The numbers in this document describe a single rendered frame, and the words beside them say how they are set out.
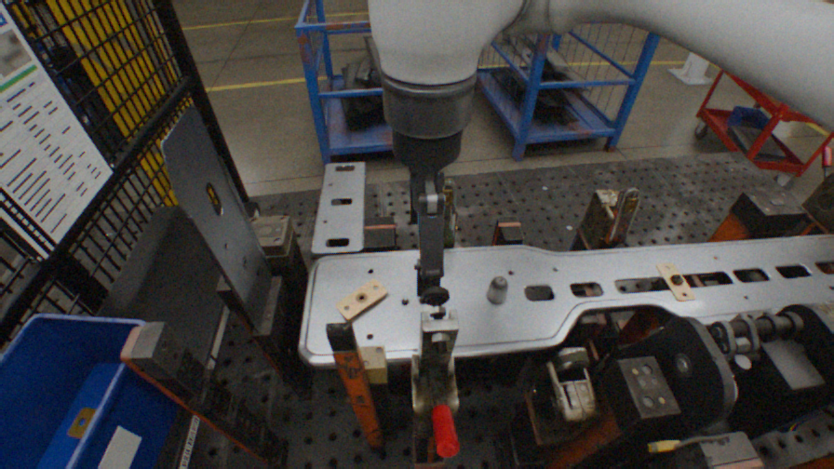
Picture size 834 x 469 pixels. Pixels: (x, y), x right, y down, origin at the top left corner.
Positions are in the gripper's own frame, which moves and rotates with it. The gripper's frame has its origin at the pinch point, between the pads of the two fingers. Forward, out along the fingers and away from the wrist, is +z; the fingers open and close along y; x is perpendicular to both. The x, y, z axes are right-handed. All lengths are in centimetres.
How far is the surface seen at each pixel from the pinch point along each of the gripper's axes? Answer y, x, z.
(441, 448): -26.1, 0.6, -1.1
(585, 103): 228, -153, 95
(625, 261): 5.4, -39.1, 12.9
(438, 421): -23.3, 0.5, -0.3
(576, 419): -22.8, -16.7, 6.6
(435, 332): -17.3, 0.6, -7.7
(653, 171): 70, -97, 42
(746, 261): 3, -65, 13
